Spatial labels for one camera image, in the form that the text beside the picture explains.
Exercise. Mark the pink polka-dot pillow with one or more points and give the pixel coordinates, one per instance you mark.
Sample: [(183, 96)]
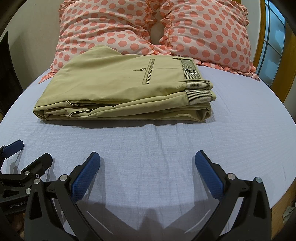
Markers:
[(208, 32), (97, 27)]

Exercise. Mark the dark furniture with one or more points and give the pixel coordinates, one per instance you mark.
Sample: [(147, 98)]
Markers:
[(9, 76)]

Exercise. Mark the small white object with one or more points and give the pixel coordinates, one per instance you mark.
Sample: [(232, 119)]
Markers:
[(288, 210)]

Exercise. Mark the wooden bed frame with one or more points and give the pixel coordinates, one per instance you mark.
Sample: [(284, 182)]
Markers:
[(278, 212)]

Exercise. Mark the khaki pants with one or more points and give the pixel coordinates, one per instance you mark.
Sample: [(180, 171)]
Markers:
[(120, 92)]

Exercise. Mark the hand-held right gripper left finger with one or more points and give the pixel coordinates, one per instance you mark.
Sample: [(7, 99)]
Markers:
[(85, 177)]

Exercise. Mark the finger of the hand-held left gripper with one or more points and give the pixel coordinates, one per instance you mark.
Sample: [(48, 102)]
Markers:
[(13, 147), (40, 163)]

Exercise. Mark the lavender bed sheet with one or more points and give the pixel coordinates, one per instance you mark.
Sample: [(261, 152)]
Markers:
[(148, 146)]

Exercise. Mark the wooden framed window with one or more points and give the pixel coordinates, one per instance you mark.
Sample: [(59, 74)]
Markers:
[(275, 44)]

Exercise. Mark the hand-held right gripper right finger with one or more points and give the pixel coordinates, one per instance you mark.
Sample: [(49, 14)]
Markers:
[(208, 177)]

